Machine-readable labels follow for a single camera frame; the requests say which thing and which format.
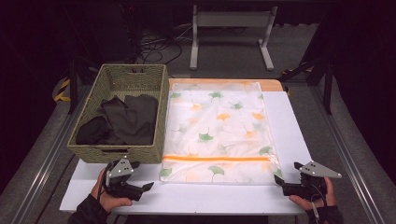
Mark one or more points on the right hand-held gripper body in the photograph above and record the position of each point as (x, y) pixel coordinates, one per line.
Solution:
(314, 170)

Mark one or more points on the person's right hand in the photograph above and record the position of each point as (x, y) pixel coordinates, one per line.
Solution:
(330, 196)

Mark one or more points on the white metal stand frame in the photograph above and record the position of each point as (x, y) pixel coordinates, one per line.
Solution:
(232, 18)

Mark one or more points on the dark grey garment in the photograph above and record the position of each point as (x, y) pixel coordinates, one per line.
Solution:
(137, 118)

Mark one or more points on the person's left hand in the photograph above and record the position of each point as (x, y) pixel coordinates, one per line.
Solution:
(109, 203)

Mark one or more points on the green woven basket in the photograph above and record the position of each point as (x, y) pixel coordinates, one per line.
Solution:
(93, 99)

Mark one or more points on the yellow black striped tape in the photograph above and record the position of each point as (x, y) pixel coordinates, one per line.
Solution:
(63, 88)
(294, 71)

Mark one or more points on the white board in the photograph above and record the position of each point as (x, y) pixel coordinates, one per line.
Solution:
(286, 124)

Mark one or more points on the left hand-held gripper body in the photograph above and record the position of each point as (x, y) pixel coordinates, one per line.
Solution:
(120, 174)

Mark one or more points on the leaf print laundry bag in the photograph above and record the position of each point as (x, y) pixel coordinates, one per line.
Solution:
(218, 130)

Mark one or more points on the black metal stand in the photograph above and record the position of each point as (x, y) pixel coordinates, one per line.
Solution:
(327, 87)
(73, 84)

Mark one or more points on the metal floor rail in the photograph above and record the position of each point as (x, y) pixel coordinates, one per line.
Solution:
(348, 161)
(46, 161)

